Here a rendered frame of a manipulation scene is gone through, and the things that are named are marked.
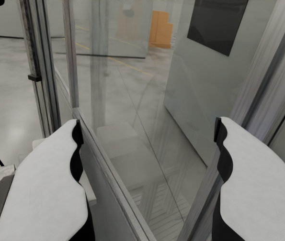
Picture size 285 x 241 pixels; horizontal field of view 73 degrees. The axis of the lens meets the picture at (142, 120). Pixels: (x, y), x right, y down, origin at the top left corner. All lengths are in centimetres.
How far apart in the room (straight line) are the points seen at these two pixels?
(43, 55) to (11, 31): 681
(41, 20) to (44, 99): 33
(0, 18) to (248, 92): 765
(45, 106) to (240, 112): 91
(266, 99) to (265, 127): 3
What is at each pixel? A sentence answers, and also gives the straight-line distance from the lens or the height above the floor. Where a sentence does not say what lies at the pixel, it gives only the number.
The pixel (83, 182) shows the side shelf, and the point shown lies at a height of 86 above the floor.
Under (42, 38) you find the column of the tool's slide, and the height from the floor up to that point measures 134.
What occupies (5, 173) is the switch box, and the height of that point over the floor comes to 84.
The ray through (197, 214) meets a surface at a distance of 32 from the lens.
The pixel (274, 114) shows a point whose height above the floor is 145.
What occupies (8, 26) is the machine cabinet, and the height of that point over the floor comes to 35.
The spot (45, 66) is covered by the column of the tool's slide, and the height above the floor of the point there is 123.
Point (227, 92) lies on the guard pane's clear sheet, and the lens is 24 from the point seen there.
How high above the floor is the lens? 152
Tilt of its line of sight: 32 degrees down
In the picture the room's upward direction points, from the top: 8 degrees clockwise
